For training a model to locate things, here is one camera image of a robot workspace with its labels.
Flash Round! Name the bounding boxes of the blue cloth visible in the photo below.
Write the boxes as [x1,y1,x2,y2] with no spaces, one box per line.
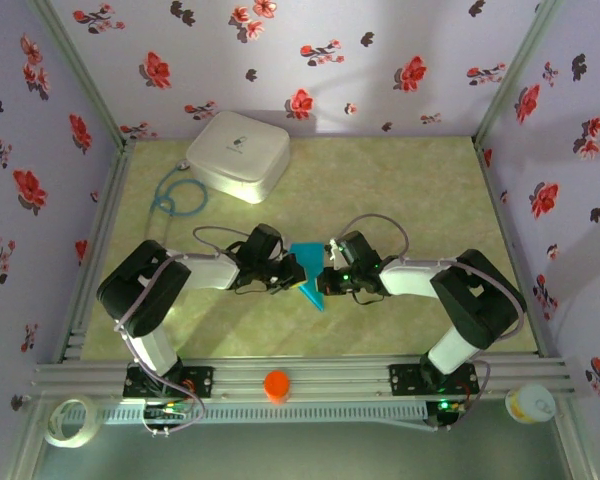
[288,242,327,314]

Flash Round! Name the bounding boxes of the white square case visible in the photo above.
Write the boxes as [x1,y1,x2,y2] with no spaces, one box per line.
[186,110,291,205]

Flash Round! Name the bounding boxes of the blue stethoscope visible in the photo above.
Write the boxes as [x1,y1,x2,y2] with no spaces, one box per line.
[142,158,211,251]

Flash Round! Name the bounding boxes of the small circuit board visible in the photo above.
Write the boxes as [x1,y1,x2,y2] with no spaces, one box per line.
[427,397,469,431]
[142,402,191,426]

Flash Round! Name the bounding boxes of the white and yellow cup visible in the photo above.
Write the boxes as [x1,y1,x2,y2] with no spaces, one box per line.
[504,383,557,425]

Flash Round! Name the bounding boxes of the clear tape roll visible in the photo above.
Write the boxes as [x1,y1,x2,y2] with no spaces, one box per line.
[43,394,104,450]

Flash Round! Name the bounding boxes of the grey right arm cable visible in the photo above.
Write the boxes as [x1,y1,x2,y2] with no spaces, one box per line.
[332,213,529,432]

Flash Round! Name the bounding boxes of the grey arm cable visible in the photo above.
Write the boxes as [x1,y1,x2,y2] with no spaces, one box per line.
[113,225,254,437]
[332,213,529,432]

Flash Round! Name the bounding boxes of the grey left arm cable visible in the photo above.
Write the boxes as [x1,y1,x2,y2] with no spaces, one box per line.
[113,225,254,437]

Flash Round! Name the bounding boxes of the aluminium front rail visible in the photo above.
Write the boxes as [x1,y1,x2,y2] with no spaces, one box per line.
[29,353,581,401]

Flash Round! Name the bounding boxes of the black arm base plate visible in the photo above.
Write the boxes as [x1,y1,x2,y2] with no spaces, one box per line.
[388,363,481,396]
[122,365,216,400]

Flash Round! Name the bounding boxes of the white slotted cable duct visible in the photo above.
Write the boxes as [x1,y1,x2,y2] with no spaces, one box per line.
[99,399,429,426]

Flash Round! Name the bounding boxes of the aluminium side rail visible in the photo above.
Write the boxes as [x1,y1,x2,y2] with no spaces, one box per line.
[54,138,137,362]
[472,134,554,359]

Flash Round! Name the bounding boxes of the aluminium corner post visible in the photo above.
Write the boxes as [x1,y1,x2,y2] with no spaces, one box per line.
[27,0,134,149]
[473,0,566,146]

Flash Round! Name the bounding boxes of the aluminium frame leg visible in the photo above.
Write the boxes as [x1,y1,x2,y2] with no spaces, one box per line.
[2,397,49,480]
[552,399,599,480]

